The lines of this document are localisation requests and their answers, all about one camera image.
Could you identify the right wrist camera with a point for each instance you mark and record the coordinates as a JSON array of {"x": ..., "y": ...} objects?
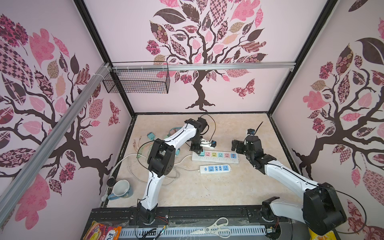
[{"x": 251, "y": 132}]

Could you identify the black mounting rail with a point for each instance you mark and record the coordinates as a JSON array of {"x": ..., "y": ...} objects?
[{"x": 130, "y": 217}]

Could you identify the long multicolour power strip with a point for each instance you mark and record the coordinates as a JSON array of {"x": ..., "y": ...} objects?
[{"x": 217, "y": 157}]

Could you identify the teal charger plug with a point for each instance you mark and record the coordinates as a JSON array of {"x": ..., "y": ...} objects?
[{"x": 201, "y": 153}]

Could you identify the black wire basket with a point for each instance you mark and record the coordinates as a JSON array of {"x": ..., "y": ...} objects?
[{"x": 138, "y": 77}]

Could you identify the white handled scissors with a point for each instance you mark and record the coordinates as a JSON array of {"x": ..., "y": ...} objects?
[{"x": 218, "y": 228}]

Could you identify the small blue-socket power strip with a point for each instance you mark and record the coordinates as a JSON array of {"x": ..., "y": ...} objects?
[{"x": 215, "y": 169}]

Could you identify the aluminium frame bar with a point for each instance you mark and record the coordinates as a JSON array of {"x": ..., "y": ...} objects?
[{"x": 24, "y": 178}]

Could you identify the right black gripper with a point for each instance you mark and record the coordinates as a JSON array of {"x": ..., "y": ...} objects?
[{"x": 240, "y": 144}]

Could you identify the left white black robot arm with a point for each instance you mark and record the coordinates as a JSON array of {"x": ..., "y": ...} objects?
[{"x": 161, "y": 161}]

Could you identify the red yellow snack packet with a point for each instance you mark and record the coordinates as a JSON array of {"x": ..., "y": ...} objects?
[{"x": 98, "y": 231}]

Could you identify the white slotted cable duct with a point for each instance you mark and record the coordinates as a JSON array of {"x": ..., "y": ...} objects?
[{"x": 184, "y": 232}]

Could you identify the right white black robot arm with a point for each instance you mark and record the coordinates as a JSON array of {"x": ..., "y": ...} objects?
[{"x": 321, "y": 209}]

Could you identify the white mug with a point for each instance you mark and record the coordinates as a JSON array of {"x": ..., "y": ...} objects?
[{"x": 121, "y": 190}]

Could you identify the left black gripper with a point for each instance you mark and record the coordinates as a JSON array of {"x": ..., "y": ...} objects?
[{"x": 194, "y": 148}]

